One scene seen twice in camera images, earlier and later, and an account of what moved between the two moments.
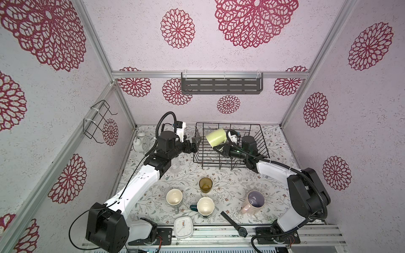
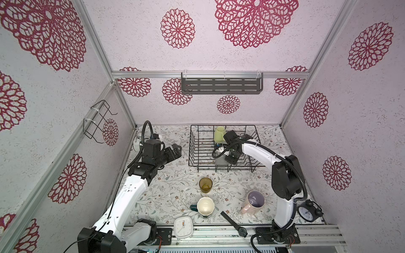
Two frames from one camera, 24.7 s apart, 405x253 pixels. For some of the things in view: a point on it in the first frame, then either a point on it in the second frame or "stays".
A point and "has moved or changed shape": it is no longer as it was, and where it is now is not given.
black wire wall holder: (94, 118) stays
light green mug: (217, 137) has moved or changed shape
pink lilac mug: (255, 201) stays
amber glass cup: (205, 184) stays
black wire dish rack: (229, 145) stays
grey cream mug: (174, 197) -> (220, 161)
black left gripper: (195, 146) -> (171, 156)
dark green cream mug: (205, 206) stays
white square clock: (183, 227) stays
